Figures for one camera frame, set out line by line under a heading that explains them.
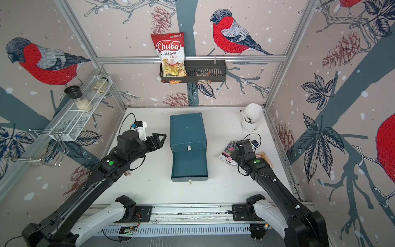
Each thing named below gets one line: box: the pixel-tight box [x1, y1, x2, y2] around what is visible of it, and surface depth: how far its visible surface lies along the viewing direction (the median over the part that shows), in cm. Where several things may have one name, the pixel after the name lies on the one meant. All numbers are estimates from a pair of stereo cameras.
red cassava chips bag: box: [150, 31, 189, 85], surface depth 85 cm
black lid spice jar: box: [63, 85, 93, 113], surface depth 72 cm
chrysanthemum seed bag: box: [217, 140, 239, 167], surface depth 87 cm
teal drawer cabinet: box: [169, 112, 208, 153], surface depth 83 cm
